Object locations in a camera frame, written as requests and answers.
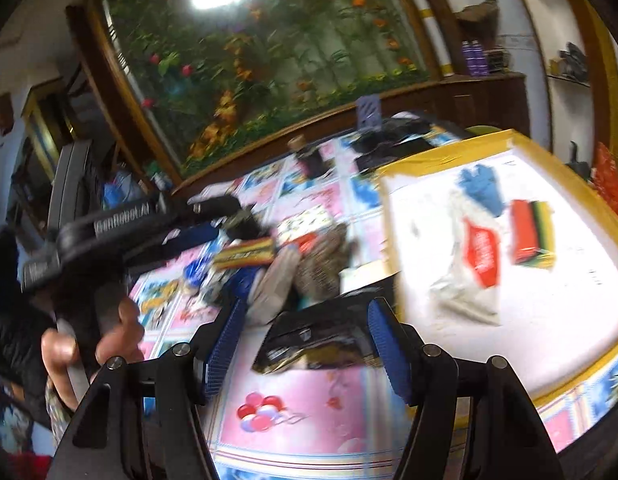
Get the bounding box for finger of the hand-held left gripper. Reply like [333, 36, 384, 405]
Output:
[185, 194, 242, 223]
[123, 226, 224, 268]

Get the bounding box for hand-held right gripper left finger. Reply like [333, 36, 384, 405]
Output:
[46, 297, 250, 480]

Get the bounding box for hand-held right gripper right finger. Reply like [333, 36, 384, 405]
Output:
[366, 297, 567, 480]

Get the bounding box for striped yellow red packet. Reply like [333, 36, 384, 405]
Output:
[213, 237, 278, 268]

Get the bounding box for black foil packet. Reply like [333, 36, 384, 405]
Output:
[251, 292, 384, 376]

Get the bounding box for soft white tissue pack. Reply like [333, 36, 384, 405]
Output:
[246, 245, 302, 326]

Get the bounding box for red crinkly plastic bag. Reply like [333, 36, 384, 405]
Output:
[289, 232, 322, 256]

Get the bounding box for brown knitted hat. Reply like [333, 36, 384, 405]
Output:
[294, 222, 362, 301]

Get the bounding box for white plastic bag red label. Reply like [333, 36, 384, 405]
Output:
[429, 195, 504, 326]

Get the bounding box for yellow cardboard box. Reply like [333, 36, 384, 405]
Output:
[376, 129, 618, 411]

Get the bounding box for striped sponge pack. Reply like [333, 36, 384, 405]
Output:
[509, 199, 558, 270]

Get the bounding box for person's left hand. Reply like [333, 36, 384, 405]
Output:
[39, 296, 146, 411]

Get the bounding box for blue plastic bag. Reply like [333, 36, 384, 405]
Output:
[104, 170, 146, 209]

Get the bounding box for lemon print tissue pack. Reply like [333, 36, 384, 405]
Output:
[276, 205, 334, 246]

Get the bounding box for dark bottle with cork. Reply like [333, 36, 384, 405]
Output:
[288, 137, 330, 178]

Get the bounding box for printed cartoon tablecloth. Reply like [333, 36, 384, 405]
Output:
[129, 110, 618, 480]

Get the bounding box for yellow framed glass cabinet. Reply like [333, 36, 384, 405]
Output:
[21, 80, 64, 181]

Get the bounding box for purple phone stand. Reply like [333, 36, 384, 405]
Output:
[355, 94, 386, 133]

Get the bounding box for black flat case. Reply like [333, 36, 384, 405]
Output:
[353, 135, 434, 172]

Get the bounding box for black fabric pouch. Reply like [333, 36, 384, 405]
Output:
[386, 115, 440, 142]

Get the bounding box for brown wooden cabinet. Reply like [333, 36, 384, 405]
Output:
[171, 72, 532, 196]

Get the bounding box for rolled white poster yellow bands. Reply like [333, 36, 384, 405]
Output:
[399, 0, 456, 80]

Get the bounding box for brown corner shelf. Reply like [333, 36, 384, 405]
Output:
[456, 0, 500, 36]

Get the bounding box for dark grey bundle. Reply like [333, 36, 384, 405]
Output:
[549, 42, 590, 83]

